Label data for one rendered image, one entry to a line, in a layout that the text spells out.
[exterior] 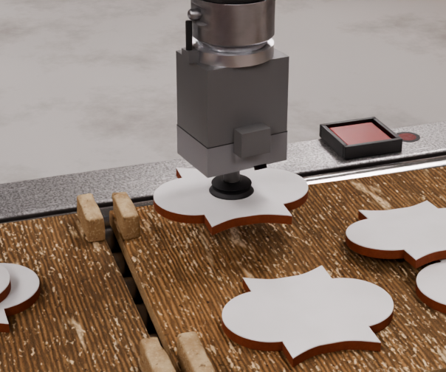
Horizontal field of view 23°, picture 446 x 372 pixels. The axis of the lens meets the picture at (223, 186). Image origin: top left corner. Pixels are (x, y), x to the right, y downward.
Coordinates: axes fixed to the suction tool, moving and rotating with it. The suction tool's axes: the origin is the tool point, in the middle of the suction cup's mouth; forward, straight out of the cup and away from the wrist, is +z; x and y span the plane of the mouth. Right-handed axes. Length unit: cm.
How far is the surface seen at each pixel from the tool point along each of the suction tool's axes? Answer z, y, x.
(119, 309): 4.1, -14.9, -6.8
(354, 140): 4.8, 25.3, 15.5
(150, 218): 4.1, -5.2, 7.6
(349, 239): 2.4, 8.4, -8.1
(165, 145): 98, 94, 217
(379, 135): 4.8, 29.0, 15.3
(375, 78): 98, 193, 236
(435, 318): 4.0, 8.6, -21.0
